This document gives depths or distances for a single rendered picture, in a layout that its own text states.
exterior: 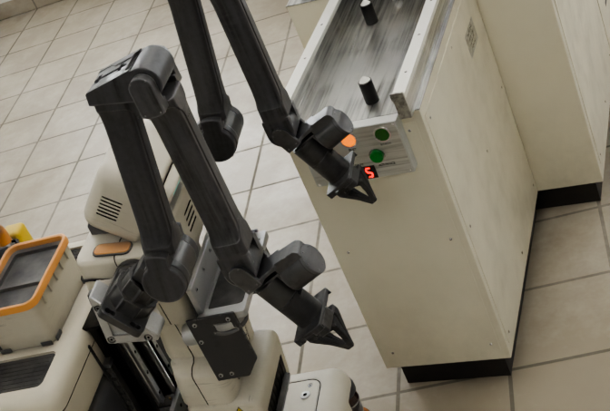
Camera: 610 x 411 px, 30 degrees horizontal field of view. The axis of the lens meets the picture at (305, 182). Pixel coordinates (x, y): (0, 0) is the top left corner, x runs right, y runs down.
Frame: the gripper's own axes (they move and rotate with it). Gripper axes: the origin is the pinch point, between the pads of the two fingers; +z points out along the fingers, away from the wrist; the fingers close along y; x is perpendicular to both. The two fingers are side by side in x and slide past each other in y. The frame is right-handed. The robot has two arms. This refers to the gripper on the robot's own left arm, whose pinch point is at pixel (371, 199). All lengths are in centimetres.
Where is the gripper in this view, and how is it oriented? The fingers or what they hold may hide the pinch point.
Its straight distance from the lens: 236.4
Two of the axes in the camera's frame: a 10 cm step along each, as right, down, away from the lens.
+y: 1.4, -5.8, 8.0
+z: 7.4, 6.0, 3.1
